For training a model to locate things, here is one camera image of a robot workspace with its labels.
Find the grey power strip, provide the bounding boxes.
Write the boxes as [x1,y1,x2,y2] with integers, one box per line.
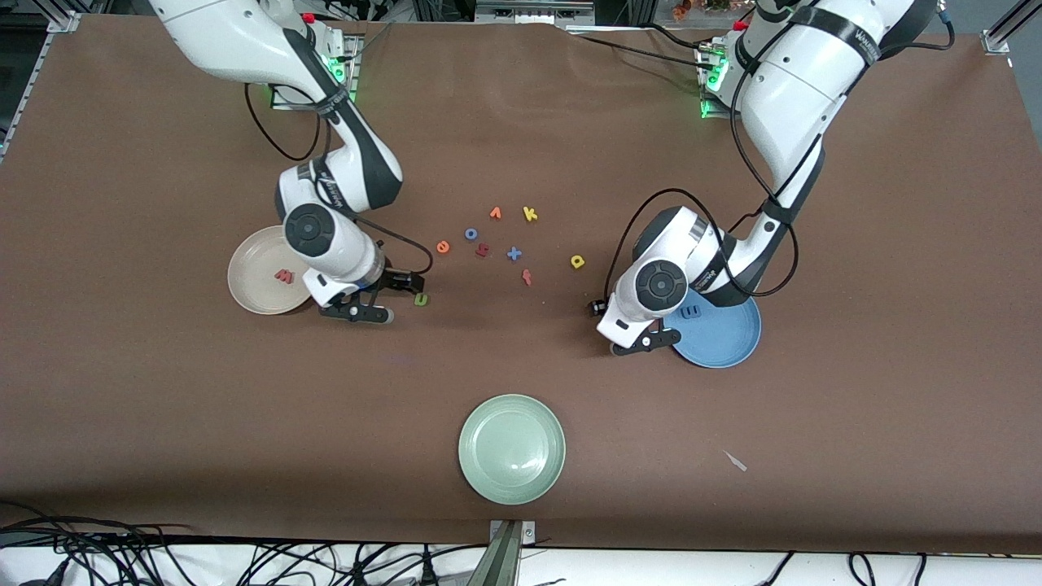
[476,0,595,25]

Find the black cable tangle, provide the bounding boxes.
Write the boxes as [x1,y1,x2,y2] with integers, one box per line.
[0,501,489,586]

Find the beige round plate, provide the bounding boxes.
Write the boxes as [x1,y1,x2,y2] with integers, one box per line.
[227,225,315,317]

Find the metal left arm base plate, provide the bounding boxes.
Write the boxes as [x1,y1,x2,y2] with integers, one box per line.
[698,41,738,121]

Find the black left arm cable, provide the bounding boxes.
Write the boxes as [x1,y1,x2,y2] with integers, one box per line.
[602,0,955,308]

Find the aluminium camera mount post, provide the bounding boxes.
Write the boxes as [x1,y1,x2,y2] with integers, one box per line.
[468,519,538,586]

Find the blue round plate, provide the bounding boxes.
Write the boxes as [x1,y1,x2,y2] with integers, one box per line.
[671,291,764,370]

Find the pale green round plate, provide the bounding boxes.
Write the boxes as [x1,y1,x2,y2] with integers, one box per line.
[457,393,567,506]

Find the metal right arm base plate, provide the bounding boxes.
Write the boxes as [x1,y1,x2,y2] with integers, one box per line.
[269,33,361,112]

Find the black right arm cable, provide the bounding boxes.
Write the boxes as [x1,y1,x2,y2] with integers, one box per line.
[243,77,435,278]

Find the black table cable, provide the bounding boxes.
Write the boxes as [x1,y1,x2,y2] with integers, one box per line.
[562,23,717,78]

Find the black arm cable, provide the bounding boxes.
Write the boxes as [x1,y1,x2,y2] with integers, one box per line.
[602,0,955,308]
[243,77,435,278]

